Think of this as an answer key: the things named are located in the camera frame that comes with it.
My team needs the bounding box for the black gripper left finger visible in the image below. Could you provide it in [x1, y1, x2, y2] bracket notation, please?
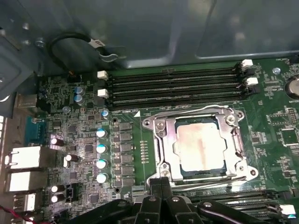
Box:
[55, 177, 163, 224]

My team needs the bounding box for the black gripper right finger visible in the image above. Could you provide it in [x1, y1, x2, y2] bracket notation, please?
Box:
[161, 176, 282, 224]

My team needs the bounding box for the metal socket cover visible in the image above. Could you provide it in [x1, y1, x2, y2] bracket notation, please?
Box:
[158, 113, 241, 182]

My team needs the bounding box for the metal locking lever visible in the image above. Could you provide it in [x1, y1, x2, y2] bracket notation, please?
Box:
[171, 175, 248, 189]
[148, 104, 232, 118]

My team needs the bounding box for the silver CPU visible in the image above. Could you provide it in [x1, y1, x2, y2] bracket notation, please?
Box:
[172, 116, 228, 181]

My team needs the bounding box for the CPU socket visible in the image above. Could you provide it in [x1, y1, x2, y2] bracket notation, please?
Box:
[142, 106, 259, 191]

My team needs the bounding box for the black fan header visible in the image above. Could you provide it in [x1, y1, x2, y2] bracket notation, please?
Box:
[64, 183, 75, 202]

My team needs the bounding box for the green motherboard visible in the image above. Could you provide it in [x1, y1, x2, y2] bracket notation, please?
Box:
[14, 57, 299, 224]

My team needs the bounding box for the silver port block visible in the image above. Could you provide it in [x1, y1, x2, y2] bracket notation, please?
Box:
[5, 171, 40, 194]
[13, 193, 36, 212]
[4, 146, 42, 169]

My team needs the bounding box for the blue serial port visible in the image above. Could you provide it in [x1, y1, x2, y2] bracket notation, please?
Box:
[24, 116, 47, 143]

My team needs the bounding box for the small silver port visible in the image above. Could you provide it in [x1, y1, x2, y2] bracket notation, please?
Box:
[15, 93, 38, 108]

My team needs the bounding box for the round coin battery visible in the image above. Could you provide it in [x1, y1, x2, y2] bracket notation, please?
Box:
[285, 77, 299, 100]

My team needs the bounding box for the black PC case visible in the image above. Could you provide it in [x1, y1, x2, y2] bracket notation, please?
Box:
[0, 0, 299, 224]

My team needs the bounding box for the silver wire clip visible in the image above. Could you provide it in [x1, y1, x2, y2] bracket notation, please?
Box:
[99, 51, 119, 62]

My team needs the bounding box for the black looped wire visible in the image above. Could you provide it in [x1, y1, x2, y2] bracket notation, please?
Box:
[48, 32, 105, 77]

